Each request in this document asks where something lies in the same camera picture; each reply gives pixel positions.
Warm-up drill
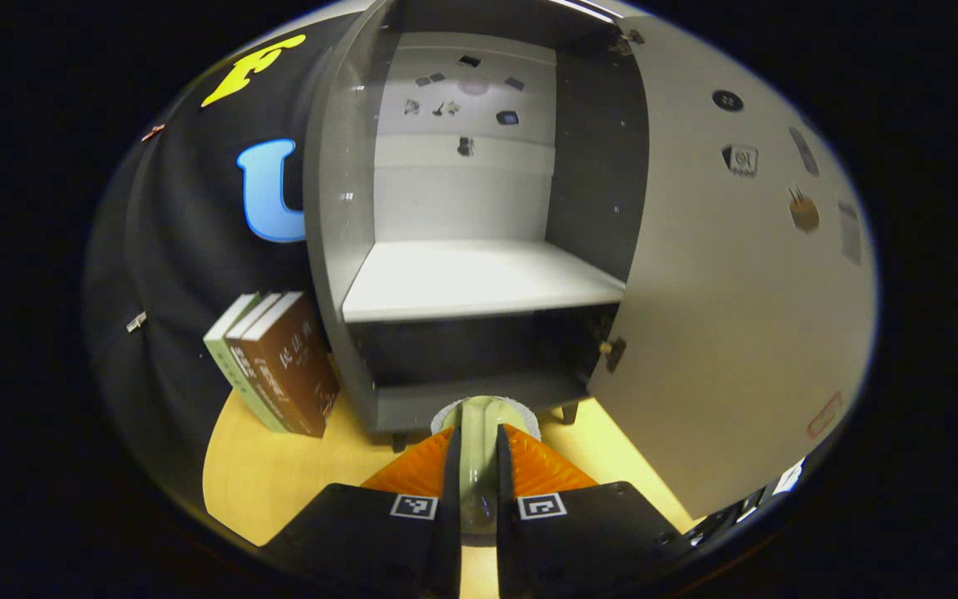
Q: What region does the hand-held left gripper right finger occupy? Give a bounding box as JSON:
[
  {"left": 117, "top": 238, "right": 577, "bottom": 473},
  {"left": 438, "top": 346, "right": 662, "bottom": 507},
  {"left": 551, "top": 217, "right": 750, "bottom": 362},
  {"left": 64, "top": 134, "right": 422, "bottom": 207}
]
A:
[{"left": 493, "top": 423, "right": 698, "bottom": 599}]

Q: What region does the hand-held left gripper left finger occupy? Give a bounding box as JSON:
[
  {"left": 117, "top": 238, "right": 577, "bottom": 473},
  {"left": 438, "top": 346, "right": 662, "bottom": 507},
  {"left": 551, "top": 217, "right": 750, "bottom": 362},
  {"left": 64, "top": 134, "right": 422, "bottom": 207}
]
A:
[{"left": 256, "top": 426, "right": 464, "bottom": 599}]

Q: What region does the beige cabinet door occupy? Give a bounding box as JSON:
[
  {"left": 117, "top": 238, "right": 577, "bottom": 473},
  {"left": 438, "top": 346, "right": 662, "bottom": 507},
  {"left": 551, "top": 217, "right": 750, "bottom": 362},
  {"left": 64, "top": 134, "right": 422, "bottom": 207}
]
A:
[{"left": 587, "top": 12, "right": 879, "bottom": 521}]

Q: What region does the grey cabinet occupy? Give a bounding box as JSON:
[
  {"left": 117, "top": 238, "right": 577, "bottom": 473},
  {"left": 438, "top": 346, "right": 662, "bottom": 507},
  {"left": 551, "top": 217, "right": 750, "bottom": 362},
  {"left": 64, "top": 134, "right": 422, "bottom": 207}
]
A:
[{"left": 303, "top": 0, "right": 650, "bottom": 454}]

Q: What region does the brown book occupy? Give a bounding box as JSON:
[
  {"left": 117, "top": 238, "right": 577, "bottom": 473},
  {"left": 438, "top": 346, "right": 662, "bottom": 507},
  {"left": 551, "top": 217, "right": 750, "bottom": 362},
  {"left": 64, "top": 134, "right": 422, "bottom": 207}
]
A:
[{"left": 242, "top": 290, "right": 340, "bottom": 439}]

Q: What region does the grey book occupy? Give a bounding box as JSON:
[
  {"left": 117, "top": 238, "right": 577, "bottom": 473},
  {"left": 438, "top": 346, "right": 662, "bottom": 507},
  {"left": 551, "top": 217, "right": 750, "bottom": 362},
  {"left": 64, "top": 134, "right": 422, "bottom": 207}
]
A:
[{"left": 224, "top": 291, "right": 301, "bottom": 435}]

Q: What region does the green book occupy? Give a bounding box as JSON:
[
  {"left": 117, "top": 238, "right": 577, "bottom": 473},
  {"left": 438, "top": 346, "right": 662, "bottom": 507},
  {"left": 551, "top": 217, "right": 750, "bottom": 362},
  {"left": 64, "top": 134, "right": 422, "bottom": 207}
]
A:
[{"left": 203, "top": 291, "right": 290, "bottom": 433}]

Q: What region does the black backdrop cloth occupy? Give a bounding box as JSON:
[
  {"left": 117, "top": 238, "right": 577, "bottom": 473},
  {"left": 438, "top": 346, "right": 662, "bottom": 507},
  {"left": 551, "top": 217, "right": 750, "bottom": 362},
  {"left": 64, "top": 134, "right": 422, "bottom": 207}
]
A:
[{"left": 84, "top": 12, "right": 347, "bottom": 500}]

